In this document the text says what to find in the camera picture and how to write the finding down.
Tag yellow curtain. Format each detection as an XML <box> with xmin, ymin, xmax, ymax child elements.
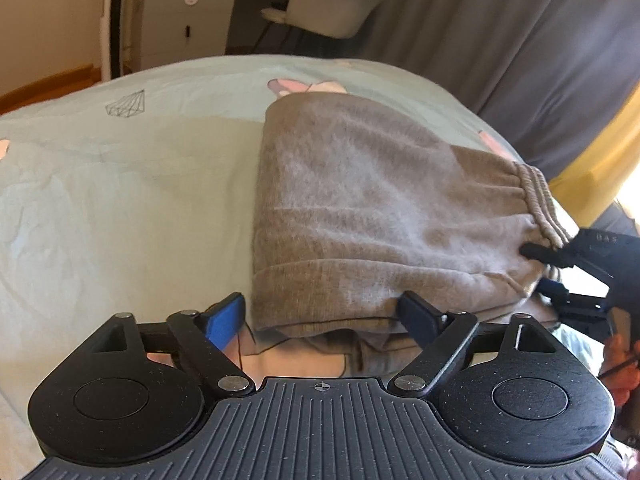
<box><xmin>549</xmin><ymin>86</ymin><xmax>639</xmax><ymax>228</ymax></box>

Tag grey sweatpants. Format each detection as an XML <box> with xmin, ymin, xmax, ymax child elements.
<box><xmin>250</xmin><ymin>93</ymin><xmax>570</xmax><ymax>376</ymax></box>

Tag grey curtain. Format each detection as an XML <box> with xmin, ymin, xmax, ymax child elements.
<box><xmin>346</xmin><ymin>0</ymin><xmax>639</xmax><ymax>178</ymax></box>

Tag mint green patterned bed sheet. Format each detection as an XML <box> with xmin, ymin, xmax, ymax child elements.
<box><xmin>1</xmin><ymin>55</ymin><xmax>513</xmax><ymax>479</ymax></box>

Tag grey drawer cabinet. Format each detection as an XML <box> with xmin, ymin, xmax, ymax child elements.
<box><xmin>129</xmin><ymin>0</ymin><xmax>235</xmax><ymax>72</ymax></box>

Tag person right hand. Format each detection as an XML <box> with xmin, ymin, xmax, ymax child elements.
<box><xmin>598</xmin><ymin>332</ymin><xmax>639</xmax><ymax>408</ymax></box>

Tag white black floor standing unit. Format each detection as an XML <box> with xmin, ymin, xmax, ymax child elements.
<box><xmin>100</xmin><ymin>0</ymin><xmax>124</xmax><ymax>81</ymax></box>

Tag white upholstered vanity chair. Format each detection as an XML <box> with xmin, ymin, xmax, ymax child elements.
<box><xmin>260</xmin><ymin>0</ymin><xmax>384</xmax><ymax>40</ymax></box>

